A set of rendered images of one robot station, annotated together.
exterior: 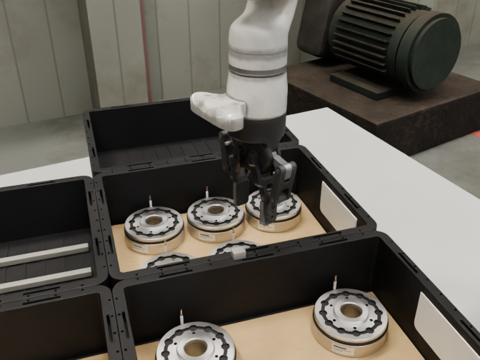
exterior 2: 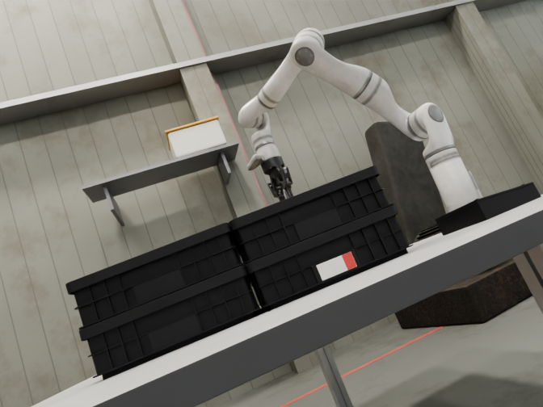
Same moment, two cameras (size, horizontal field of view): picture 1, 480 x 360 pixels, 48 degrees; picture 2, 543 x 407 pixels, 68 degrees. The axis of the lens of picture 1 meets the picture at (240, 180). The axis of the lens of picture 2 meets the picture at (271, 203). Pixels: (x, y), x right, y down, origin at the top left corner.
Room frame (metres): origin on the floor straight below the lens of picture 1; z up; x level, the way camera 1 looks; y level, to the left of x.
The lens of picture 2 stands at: (-0.65, -0.20, 0.73)
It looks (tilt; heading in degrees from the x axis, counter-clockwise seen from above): 12 degrees up; 10
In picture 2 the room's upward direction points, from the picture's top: 22 degrees counter-clockwise
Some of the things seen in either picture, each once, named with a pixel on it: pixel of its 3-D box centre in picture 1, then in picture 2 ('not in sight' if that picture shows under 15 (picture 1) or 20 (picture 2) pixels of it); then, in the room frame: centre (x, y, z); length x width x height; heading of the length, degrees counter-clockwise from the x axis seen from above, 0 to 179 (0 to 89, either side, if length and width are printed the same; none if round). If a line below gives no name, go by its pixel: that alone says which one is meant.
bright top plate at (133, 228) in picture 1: (153, 223); not in sight; (0.78, 0.15, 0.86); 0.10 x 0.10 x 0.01
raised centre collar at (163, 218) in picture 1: (153, 221); not in sight; (0.78, 0.15, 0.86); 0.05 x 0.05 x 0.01
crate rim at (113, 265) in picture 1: (225, 204); not in sight; (0.75, 0.02, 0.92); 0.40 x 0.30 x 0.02; 108
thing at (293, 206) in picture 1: (273, 203); not in sight; (0.84, -0.06, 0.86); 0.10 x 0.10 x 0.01
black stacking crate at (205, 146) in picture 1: (186, 152); not in sight; (1.03, 0.11, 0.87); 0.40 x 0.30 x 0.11; 108
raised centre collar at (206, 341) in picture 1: (195, 348); not in sight; (0.49, 0.06, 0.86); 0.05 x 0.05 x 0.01
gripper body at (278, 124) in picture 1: (256, 137); (275, 172); (0.63, -0.02, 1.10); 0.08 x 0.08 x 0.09
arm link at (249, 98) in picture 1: (244, 87); (263, 154); (0.62, -0.01, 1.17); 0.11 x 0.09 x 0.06; 126
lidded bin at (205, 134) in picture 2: not in sight; (197, 145); (2.81, 0.88, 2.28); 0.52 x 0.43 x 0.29; 117
